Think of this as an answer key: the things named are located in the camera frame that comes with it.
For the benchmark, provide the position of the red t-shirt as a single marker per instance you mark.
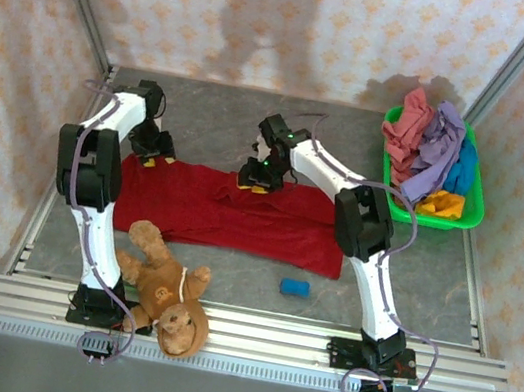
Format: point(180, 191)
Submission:
point(237, 222)

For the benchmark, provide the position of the green plastic basket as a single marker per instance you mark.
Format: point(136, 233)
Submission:
point(472, 213)

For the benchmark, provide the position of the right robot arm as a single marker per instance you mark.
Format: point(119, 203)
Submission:
point(376, 297)

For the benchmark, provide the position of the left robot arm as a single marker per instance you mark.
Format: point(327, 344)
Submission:
point(98, 248)

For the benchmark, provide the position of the small blue block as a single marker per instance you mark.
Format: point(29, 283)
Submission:
point(295, 287)

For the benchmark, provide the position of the brown teddy bear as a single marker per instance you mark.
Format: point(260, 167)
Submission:
point(165, 285)

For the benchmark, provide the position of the pink t-shirt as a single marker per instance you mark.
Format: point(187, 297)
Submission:
point(408, 130)

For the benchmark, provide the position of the purple t-shirt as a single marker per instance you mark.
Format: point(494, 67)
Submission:
point(436, 156)

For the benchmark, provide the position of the orange t-shirt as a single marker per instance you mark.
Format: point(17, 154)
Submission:
point(443, 202)

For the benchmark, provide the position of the blue t-shirt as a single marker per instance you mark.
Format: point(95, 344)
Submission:
point(464, 171)

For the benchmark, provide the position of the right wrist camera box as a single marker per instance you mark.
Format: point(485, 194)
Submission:
point(260, 146)

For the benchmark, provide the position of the aluminium table side rail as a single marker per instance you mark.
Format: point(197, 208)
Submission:
point(475, 294)
point(31, 236)

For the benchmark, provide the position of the aluminium mounting rail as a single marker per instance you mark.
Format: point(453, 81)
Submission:
point(258, 332)

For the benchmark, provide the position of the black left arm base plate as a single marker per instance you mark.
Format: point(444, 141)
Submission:
point(84, 314)

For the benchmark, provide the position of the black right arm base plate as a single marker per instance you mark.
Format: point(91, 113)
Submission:
point(345, 355)

